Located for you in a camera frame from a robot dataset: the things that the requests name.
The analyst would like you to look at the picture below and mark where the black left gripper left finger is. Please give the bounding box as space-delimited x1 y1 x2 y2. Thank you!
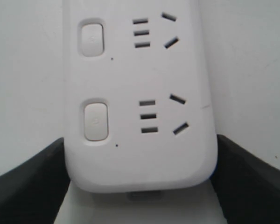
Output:
0 138 70 224

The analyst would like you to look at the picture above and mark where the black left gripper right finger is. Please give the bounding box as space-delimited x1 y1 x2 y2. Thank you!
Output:
210 135 280 224

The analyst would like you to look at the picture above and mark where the white five-outlet power strip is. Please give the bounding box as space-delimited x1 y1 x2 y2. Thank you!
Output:
63 0 217 193

